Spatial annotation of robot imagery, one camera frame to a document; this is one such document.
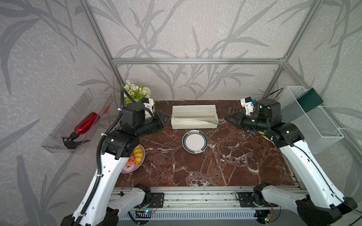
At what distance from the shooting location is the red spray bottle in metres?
0.59

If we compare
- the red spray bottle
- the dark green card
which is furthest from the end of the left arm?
the dark green card

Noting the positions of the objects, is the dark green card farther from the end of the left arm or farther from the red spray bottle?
the red spray bottle

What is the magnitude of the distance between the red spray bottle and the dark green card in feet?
3.36

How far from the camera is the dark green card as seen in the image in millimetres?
699
